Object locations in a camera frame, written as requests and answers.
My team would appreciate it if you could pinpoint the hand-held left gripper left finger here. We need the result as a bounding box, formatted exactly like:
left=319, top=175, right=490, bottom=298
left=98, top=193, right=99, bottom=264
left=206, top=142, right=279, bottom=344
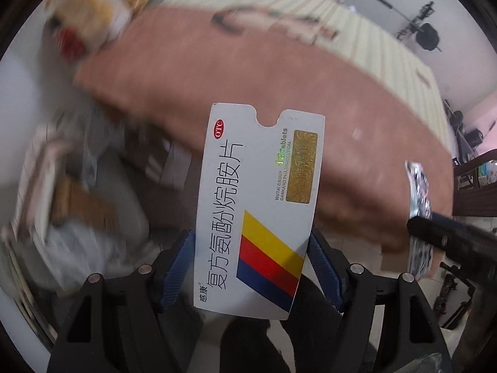
left=47, top=229, right=197, bottom=373

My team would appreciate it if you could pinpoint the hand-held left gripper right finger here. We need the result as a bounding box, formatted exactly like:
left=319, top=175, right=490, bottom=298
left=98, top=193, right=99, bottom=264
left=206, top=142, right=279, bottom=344
left=307, top=227, right=453, bottom=373

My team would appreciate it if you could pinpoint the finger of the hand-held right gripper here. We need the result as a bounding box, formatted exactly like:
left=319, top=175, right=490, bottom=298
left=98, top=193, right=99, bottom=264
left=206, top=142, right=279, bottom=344
left=407, top=213, right=472, bottom=259

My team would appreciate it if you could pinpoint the silver patterned foil packet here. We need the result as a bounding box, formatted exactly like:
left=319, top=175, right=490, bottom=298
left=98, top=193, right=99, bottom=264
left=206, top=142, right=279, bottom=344
left=404, top=161, right=435, bottom=280

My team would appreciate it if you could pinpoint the white medicine box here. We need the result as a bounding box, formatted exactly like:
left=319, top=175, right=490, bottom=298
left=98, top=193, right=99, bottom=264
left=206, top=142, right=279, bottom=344
left=193, top=103, right=325, bottom=321

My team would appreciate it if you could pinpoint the black folded tripod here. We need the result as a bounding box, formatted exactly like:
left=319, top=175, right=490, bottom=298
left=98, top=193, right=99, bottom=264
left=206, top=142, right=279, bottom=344
left=434, top=262, right=479, bottom=329

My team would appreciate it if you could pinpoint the brown wooden cabinet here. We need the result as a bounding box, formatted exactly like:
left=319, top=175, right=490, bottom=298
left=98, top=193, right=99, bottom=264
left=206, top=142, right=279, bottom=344
left=452, top=150, right=497, bottom=216

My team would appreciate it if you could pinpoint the white plastic bag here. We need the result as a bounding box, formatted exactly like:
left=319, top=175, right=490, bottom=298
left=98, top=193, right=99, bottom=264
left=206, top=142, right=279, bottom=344
left=50, top=151, right=156, bottom=292

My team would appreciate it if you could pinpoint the brown cardboard box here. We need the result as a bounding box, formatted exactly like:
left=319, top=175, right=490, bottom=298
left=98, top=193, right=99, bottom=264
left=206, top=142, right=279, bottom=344
left=52, top=179, right=119, bottom=234

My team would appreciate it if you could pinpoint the black light stand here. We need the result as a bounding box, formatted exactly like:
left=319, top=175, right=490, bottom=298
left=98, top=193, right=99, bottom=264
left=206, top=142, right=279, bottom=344
left=347, top=0, right=443, bottom=53

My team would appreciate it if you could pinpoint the red object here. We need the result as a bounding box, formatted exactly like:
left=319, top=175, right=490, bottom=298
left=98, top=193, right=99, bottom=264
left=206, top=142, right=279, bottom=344
left=58, top=29, right=92, bottom=61

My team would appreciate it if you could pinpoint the orange yellow snack bag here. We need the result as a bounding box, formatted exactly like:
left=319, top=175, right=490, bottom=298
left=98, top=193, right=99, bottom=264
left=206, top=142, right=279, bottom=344
left=47, top=0, right=152, bottom=51

